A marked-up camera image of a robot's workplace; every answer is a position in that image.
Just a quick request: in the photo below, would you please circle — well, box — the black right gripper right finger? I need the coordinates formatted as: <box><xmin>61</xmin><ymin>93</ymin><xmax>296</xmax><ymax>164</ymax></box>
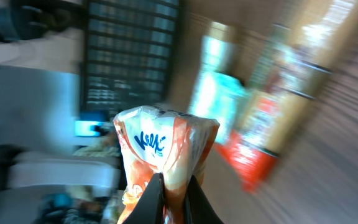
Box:
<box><xmin>184</xmin><ymin>175</ymin><xmax>223</xmax><ymax>224</ymax></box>

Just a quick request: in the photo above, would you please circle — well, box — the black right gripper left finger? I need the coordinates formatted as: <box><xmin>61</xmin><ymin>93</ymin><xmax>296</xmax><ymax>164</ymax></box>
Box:
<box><xmin>123</xmin><ymin>173</ymin><xmax>165</xmax><ymax>224</ymax></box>

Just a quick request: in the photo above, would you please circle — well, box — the orange white carton box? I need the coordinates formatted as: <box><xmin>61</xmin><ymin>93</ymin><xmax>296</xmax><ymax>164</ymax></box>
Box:
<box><xmin>114</xmin><ymin>106</ymin><xmax>219</xmax><ymax>223</ymax></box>

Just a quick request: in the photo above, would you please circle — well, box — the teal tissue packet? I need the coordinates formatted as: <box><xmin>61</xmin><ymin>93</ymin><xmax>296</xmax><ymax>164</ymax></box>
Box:
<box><xmin>188</xmin><ymin>70</ymin><xmax>246</xmax><ymax>144</ymax></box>

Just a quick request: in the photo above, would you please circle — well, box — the orange spaghetti packet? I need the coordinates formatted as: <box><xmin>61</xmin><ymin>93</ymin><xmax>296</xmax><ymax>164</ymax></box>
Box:
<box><xmin>219</xmin><ymin>0</ymin><xmax>358</xmax><ymax>192</ymax></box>

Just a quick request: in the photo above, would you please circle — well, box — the white gold tube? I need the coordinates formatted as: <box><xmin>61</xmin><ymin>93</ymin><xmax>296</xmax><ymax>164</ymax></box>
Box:
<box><xmin>200</xmin><ymin>21</ymin><xmax>237</xmax><ymax>73</ymax></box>

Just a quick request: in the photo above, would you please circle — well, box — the grey plastic mesh basket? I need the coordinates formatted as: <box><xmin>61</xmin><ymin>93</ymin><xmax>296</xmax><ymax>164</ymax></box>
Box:
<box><xmin>80</xmin><ymin>0</ymin><xmax>184</xmax><ymax>116</ymax></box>

